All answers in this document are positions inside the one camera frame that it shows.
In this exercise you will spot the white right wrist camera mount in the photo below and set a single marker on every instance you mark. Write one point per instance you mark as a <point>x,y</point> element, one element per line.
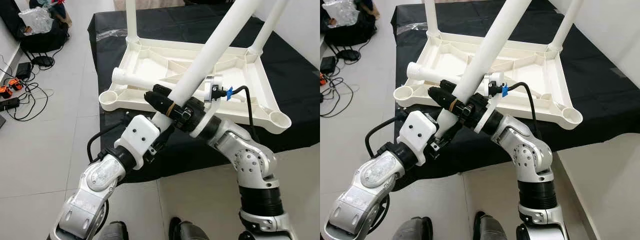
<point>212,87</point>
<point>495,80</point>

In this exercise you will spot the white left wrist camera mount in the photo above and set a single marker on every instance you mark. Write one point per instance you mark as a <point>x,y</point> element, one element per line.
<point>140,132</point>
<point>417,130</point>

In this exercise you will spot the black open bag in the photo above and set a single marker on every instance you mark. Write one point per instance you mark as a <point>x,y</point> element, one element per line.
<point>45,42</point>
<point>350,35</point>

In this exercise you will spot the beige woven bench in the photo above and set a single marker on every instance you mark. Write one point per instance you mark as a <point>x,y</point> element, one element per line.
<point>150,4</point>

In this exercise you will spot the black tablecloth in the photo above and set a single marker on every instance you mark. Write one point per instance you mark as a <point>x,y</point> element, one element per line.
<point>295,80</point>
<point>595,75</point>

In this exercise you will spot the long clear tape strip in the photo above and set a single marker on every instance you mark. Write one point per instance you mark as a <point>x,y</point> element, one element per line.
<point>110,35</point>
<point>410,28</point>

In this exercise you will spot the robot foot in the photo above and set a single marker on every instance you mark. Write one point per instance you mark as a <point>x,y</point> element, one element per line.
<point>187,231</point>
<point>412,230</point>
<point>495,227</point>
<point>114,232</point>

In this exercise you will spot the oval black power adapter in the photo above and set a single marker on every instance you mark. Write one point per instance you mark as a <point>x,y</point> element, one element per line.
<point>347,55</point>
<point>42,61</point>

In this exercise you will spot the teal cloth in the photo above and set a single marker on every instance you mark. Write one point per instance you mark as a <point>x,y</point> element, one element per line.
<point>43,2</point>

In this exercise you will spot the small clear tape piece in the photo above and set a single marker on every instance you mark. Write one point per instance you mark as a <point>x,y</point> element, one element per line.
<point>618,72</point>

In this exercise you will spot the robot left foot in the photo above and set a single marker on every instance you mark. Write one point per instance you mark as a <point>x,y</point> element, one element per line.
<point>412,230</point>
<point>114,232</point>

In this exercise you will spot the square black power adapter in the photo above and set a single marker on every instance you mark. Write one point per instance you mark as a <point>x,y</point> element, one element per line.
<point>23,70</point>
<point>327,65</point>

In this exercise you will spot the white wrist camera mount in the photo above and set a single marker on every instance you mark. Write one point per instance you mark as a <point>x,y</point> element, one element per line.
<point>140,132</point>
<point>212,87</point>
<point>417,130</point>
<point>495,80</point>

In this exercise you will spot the red cloth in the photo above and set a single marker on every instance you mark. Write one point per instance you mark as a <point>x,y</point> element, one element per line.
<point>57,2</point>

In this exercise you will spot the white plastic table top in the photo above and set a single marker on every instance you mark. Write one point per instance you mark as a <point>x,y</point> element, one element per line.
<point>450,55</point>
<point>150,60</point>

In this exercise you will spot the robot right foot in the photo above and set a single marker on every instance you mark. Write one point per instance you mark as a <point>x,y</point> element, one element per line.
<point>495,227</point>
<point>187,231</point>

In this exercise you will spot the orange black charger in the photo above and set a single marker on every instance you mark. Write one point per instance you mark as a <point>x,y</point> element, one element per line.
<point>16,84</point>
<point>323,79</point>
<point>6,91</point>

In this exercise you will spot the black power strip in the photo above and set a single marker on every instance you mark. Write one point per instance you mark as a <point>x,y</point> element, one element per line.
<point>9,104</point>

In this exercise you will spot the large black bowl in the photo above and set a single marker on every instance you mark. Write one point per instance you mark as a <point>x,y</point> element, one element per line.
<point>207,2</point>

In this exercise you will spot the clear plastic bag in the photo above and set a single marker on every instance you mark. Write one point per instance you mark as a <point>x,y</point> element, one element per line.
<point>341,12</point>
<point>36,20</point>

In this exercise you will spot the yellow rubber band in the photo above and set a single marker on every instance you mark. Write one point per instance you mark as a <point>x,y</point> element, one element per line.
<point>170,107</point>
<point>452,104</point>

